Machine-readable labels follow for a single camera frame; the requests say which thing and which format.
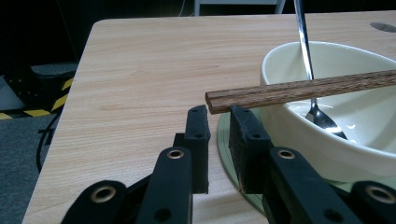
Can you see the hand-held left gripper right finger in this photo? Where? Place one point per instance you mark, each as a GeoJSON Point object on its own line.
{"type": "Point", "coordinates": [267, 168]}

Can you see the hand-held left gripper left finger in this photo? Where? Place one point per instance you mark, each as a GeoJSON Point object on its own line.
{"type": "Point", "coordinates": [186, 161]}

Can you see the cream ceramic bowl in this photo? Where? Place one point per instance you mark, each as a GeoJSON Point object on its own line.
{"type": "Point", "coordinates": [342, 155]}

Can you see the wooden chopsticks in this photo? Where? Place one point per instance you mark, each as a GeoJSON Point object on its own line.
{"type": "Point", "coordinates": [295, 91]}

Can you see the green round plate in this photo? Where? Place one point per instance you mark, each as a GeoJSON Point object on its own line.
{"type": "Point", "coordinates": [225, 149]}

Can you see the metal spoon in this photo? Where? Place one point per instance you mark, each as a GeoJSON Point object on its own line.
{"type": "Point", "coordinates": [306, 59]}

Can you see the black stand with striped base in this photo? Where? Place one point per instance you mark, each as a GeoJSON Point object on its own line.
{"type": "Point", "coordinates": [37, 90]}

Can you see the grey table grommet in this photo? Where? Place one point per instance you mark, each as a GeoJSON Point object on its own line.
{"type": "Point", "coordinates": [384, 27]}

